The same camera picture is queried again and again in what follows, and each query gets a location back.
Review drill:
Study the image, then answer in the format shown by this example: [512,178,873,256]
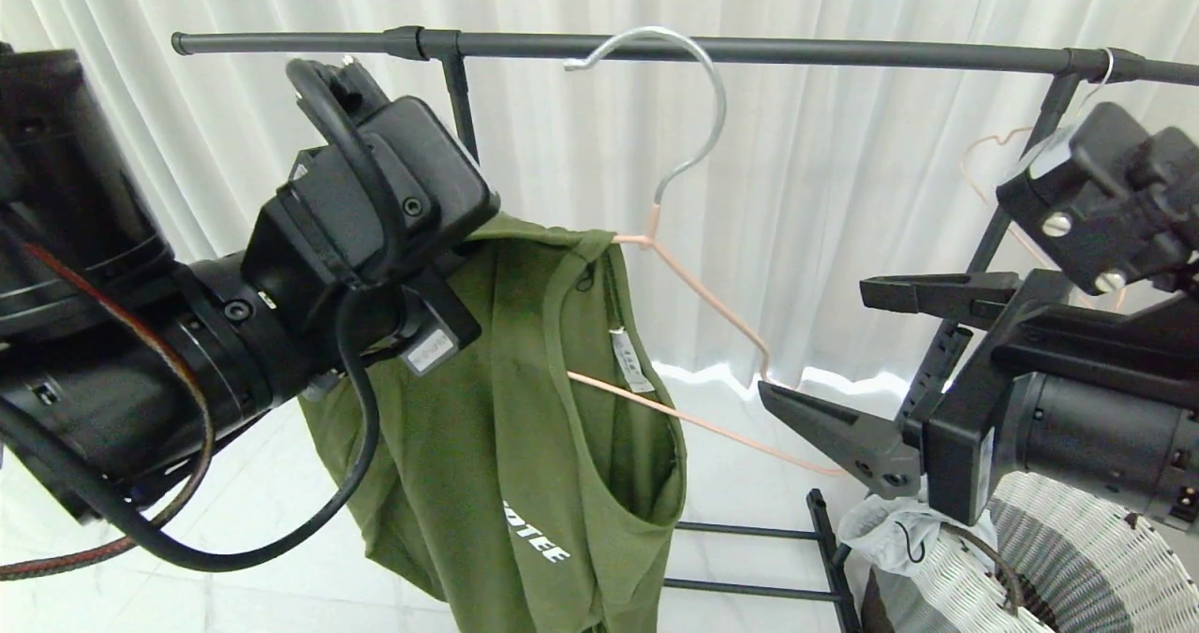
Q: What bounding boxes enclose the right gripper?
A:
[757,272,1199,533]

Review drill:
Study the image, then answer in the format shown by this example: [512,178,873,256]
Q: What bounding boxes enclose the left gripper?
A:
[0,254,483,522]

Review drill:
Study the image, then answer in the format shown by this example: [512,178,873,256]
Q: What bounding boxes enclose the pink clothes hanger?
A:
[565,26,849,477]
[963,48,1125,314]

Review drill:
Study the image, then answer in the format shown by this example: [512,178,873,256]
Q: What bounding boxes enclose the green long-sleeved shirt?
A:
[300,213,688,633]

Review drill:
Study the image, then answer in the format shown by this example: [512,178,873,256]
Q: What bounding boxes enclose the white laundry basket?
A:
[857,469,1199,633]

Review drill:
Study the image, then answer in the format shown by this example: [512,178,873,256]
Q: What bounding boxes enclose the black clothes rack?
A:
[171,26,1199,633]

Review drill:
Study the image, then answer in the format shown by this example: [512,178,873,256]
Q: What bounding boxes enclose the pale grey shorts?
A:
[836,493,999,606]

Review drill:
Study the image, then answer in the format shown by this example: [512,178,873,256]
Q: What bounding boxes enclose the white curtain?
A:
[0,0,1199,400]

